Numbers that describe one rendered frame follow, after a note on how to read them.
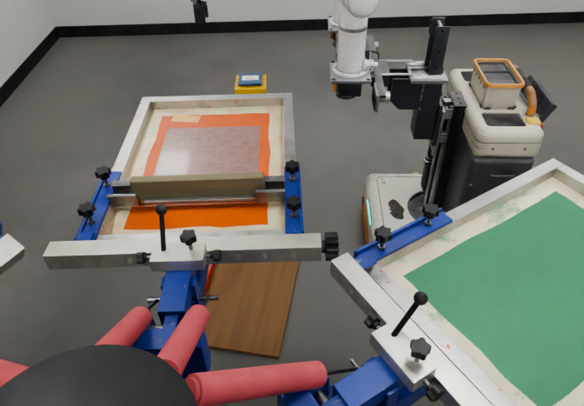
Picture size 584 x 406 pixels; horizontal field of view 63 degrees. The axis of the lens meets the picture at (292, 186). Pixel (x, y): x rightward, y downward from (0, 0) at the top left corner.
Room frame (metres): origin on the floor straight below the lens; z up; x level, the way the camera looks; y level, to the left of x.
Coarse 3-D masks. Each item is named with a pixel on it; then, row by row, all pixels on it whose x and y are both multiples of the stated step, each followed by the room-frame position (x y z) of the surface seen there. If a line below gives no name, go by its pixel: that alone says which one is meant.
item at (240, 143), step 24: (216, 120) 1.54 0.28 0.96; (240, 120) 1.53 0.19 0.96; (264, 120) 1.53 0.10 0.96; (216, 144) 1.38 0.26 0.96; (240, 144) 1.38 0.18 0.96; (264, 144) 1.37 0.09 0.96; (216, 168) 1.24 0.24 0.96; (240, 168) 1.24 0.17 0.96; (264, 168) 1.24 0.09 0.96; (216, 216) 1.01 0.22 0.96; (240, 216) 1.01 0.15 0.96; (264, 216) 1.01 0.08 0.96
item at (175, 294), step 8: (168, 272) 0.74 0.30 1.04; (176, 272) 0.74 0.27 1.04; (184, 272) 0.74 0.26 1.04; (192, 272) 0.75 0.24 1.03; (168, 280) 0.71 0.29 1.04; (176, 280) 0.71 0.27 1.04; (184, 280) 0.71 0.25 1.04; (168, 288) 0.69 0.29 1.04; (176, 288) 0.69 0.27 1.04; (184, 288) 0.69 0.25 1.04; (168, 296) 0.67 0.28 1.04; (176, 296) 0.67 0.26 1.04; (184, 296) 0.67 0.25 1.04; (160, 304) 0.65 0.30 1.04; (168, 304) 0.65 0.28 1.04; (176, 304) 0.65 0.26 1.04; (184, 304) 0.65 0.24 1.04; (160, 312) 0.63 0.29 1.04; (168, 312) 0.63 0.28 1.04; (176, 312) 0.63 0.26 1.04; (184, 312) 0.63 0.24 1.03; (160, 320) 0.63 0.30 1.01
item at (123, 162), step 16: (192, 96) 1.66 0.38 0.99; (208, 96) 1.66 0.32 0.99; (224, 96) 1.66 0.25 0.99; (240, 96) 1.65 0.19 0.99; (256, 96) 1.65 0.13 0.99; (272, 96) 1.65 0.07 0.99; (288, 96) 1.65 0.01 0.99; (144, 112) 1.55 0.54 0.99; (288, 112) 1.52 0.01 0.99; (144, 128) 1.49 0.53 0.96; (288, 128) 1.42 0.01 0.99; (128, 144) 1.34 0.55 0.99; (288, 144) 1.32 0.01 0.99; (128, 160) 1.26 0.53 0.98; (288, 160) 1.23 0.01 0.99; (112, 208) 1.05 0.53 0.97
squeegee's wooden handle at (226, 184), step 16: (144, 176) 1.08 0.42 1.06; (160, 176) 1.07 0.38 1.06; (176, 176) 1.07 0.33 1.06; (192, 176) 1.07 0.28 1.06; (208, 176) 1.07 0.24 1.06; (224, 176) 1.07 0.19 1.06; (240, 176) 1.07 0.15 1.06; (256, 176) 1.06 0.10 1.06; (144, 192) 1.06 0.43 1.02; (160, 192) 1.06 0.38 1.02; (176, 192) 1.06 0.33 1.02; (192, 192) 1.06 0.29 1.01; (208, 192) 1.06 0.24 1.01; (224, 192) 1.06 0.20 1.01; (240, 192) 1.06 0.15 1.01
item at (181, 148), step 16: (160, 128) 1.49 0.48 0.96; (176, 128) 1.49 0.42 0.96; (192, 128) 1.49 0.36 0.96; (208, 128) 1.49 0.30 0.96; (160, 144) 1.39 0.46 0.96; (176, 144) 1.38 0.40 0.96; (192, 144) 1.38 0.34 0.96; (208, 144) 1.38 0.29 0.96; (160, 160) 1.30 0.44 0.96; (176, 160) 1.29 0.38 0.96; (192, 160) 1.29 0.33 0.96; (208, 160) 1.29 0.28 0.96; (144, 208) 1.06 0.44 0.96; (176, 208) 1.06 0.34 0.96; (192, 208) 1.05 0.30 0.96; (128, 224) 0.99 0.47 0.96; (144, 224) 0.99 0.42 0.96; (176, 224) 0.99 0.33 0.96; (192, 224) 0.98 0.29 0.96
